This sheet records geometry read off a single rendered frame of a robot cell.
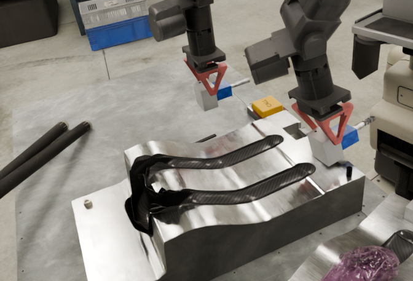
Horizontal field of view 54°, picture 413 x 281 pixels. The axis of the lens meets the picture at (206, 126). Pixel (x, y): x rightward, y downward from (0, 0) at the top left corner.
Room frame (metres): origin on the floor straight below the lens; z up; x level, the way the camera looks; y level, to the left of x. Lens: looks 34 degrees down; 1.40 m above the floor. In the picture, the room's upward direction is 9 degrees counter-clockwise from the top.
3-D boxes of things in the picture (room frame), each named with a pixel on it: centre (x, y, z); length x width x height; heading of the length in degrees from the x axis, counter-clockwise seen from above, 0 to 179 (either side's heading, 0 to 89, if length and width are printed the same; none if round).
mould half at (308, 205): (0.57, 0.01, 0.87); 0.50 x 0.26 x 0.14; 108
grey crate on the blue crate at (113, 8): (3.87, 0.68, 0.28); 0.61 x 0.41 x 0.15; 101
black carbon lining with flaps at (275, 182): (0.57, 0.00, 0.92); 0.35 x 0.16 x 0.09; 108
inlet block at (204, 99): (0.84, -0.06, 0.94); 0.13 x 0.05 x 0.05; 108
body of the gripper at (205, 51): (0.82, -0.02, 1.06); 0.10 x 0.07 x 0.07; 18
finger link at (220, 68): (0.81, -0.02, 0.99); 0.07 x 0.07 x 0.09; 18
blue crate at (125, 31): (3.87, 0.69, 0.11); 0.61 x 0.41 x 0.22; 101
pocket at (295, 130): (0.69, -0.19, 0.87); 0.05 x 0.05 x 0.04; 18
